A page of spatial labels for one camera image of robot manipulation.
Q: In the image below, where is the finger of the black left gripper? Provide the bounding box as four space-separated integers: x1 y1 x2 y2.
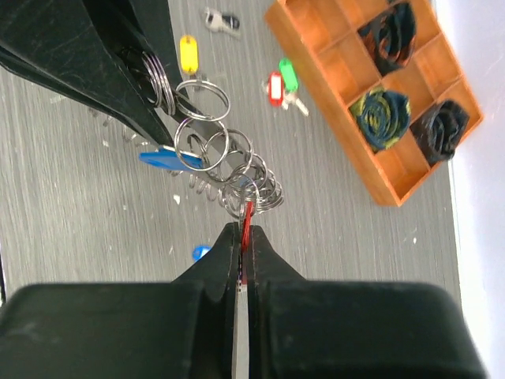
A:
118 0 206 127
1 1 169 145

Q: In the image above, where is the orange compartment tray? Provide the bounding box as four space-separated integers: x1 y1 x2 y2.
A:
265 0 483 206

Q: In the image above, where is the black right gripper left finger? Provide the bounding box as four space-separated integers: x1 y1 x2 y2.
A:
1 223 239 378

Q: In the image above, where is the black key fob key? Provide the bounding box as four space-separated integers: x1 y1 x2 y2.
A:
204 7 241 39

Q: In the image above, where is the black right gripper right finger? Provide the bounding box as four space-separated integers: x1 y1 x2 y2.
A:
246 226 486 378

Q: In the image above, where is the key with yellow tag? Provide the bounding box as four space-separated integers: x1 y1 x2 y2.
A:
179 35 204 81

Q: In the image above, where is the blue yellow rolled tie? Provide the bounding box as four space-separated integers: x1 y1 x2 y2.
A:
349 86 411 152

